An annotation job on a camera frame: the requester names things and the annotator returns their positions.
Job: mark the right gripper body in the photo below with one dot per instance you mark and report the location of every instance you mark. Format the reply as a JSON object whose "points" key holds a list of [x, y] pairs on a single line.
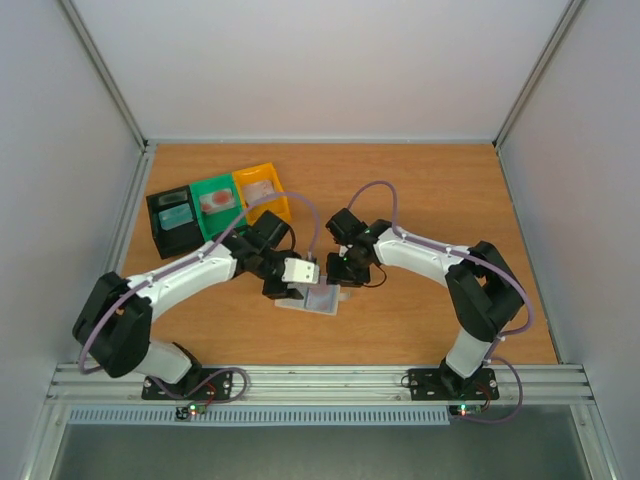
{"points": [[345, 272]]}

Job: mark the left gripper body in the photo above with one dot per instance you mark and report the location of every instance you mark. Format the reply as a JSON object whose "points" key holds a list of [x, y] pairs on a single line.
{"points": [[273, 291]]}

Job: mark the beige card holder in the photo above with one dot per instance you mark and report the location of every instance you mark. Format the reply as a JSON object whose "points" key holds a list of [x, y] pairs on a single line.
{"points": [[321, 298]]}

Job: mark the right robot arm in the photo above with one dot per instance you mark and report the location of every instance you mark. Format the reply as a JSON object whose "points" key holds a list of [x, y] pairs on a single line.
{"points": [[484, 291]]}

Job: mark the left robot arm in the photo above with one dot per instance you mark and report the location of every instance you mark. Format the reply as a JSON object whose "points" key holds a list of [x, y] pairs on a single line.
{"points": [[114, 326]]}

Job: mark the card in yellow bin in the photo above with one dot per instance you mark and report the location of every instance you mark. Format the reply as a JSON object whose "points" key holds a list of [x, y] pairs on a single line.
{"points": [[257, 190]]}

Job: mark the red card in green bin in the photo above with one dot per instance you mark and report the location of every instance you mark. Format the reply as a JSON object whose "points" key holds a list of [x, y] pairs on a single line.
{"points": [[217, 201]]}

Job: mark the teal card in black bin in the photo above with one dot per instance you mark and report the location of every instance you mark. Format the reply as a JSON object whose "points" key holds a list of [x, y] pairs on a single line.
{"points": [[175, 217]]}

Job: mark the green plastic bin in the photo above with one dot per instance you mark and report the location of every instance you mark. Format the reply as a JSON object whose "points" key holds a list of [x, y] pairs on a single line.
{"points": [[212, 225]]}

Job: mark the yellow plastic bin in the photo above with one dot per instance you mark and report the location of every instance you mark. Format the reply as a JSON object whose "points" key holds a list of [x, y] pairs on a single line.
{"points": [[279, 206]]}

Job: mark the black plastic bin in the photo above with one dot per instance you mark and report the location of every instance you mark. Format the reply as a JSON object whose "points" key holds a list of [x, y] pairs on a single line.
{"points": [[178, 241]]}

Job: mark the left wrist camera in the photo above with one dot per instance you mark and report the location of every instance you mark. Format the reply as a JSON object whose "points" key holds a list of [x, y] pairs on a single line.
{"points": [[297, 270]]}

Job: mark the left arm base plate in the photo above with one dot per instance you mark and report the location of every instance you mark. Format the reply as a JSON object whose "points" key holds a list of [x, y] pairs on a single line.
{"points": [[203, 385]]}

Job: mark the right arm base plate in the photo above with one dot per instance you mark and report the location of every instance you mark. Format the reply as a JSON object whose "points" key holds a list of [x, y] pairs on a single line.
{"points": [[428, 384]]}

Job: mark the grey slotted cable duct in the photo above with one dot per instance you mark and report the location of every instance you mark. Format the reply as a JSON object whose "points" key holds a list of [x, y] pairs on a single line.
{"points": [[269, 416]]}

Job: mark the aluminium front rail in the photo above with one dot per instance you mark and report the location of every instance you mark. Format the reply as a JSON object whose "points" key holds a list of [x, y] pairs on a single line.
{"points": [[321, 385]]}

